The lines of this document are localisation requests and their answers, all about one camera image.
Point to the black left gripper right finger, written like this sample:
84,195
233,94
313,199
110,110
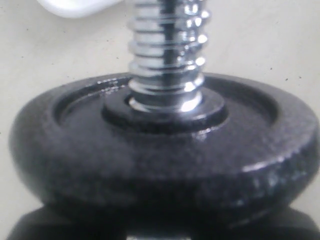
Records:
286,224

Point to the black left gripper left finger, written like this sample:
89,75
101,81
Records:
44,224

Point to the black weight plate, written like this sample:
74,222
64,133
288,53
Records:
247,149

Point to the white plastic tray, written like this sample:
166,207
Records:
75,9

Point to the chrome threaded dumbbell bar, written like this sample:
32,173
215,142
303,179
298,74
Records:
167,43

